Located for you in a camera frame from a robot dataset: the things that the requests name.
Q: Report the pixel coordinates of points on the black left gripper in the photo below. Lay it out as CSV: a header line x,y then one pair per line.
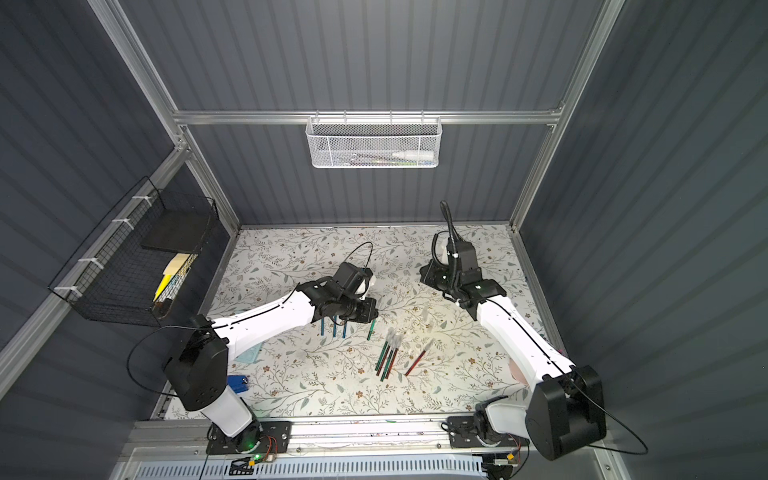
x,y
363,309

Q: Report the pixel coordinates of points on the dark red carving knife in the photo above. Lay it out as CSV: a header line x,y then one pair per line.
x,y
418,358

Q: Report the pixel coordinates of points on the white tube in basket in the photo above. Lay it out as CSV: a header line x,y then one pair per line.
x,y
415,156

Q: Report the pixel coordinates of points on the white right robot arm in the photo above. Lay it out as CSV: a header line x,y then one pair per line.
x,y
565,410

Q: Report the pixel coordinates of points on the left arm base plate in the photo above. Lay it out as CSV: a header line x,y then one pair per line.
x,y
260,438

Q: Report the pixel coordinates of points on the pink round object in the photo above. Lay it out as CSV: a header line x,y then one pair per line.
x,y
517,373

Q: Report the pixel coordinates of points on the yellow sticky note pad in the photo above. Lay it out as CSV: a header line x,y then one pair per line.
x,y
174,276

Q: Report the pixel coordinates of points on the green carving knife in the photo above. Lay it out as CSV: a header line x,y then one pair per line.
x,y
371,330
385,364
390,331

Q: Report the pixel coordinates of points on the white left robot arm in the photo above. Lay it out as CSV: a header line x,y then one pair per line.
x,y
197,367

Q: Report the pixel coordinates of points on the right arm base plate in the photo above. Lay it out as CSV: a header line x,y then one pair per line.
x,y
466,432

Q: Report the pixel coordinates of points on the white wire mesh basket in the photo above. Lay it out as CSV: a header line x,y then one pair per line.
x,y
366,141

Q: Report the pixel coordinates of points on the black notebook in basket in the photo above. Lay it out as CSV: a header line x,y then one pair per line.
x,y
178,232

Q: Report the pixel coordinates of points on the black wire wall basket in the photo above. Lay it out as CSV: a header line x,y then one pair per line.
x,y
112,279

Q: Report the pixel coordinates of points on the blue stapler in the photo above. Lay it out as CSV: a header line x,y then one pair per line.
x,y
238,383

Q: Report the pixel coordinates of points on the white ventilated front panel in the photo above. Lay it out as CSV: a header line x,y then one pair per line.
x,y
380,467

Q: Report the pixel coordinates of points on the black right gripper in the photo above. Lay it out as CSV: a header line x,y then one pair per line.
x,y
437,275

